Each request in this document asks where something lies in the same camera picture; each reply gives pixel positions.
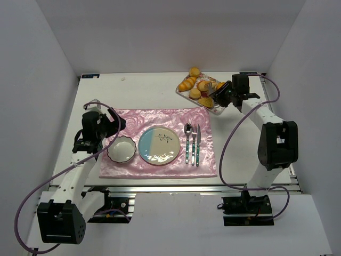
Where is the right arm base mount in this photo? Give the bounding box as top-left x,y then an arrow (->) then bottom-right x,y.
217,191 -> 274,227

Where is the white scalloped bowl black rim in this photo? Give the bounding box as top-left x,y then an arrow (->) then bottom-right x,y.
107,136 -> 137,164

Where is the small round muffin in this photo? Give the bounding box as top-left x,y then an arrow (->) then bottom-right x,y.
189,88 -> 201,100

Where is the flat seeded bread slice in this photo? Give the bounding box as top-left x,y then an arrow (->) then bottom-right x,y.
198,97 -> 214,108

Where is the floral serving tray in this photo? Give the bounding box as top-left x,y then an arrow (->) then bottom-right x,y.
176,73 -> 224,115

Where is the blue label left corner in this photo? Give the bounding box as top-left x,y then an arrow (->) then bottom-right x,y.
81,74 -> 100,79

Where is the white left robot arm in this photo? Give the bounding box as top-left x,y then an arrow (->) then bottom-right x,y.
37,108 -> 126,244

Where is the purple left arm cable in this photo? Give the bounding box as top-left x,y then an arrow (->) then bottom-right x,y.
13,102 -> 122,253

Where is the orange striped ring bread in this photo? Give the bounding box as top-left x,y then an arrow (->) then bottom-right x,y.
197,81 -> 211,92

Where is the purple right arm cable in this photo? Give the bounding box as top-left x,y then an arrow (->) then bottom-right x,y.
218,73 -> 291,222

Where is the round bun at tray top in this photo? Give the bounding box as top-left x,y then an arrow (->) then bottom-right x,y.
189,67 -> 201,78

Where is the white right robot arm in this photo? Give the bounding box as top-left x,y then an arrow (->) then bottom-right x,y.
210,73 -> 298,197

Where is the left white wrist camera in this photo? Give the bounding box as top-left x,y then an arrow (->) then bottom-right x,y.
83,99 -> 102,114

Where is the striped long bread roll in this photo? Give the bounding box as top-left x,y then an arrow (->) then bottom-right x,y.
178,77 -> 197,92

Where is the aluminium table frame rail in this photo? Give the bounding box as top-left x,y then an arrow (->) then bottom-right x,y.
34,183 -> 302,214

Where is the fork with teal handle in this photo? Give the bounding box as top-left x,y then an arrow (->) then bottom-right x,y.
191,124 -> 198,166

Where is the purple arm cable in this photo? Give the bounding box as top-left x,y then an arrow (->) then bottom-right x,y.
13,102 -> 122,253
218,73 -> 291,222

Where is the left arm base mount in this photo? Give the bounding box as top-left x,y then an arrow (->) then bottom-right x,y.
82,187 -> 135,223

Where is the knife with teal handle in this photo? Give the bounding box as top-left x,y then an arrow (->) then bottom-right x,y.
196,124 -> 201,167

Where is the spoon with teal handle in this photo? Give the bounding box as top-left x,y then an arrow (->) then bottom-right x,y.
184,123 -> 192,164

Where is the golden bagel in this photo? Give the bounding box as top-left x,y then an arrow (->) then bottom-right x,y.
216,82 -> 225,90

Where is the blue and cream plate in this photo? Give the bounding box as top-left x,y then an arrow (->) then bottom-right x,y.
138,126 -> 181,165

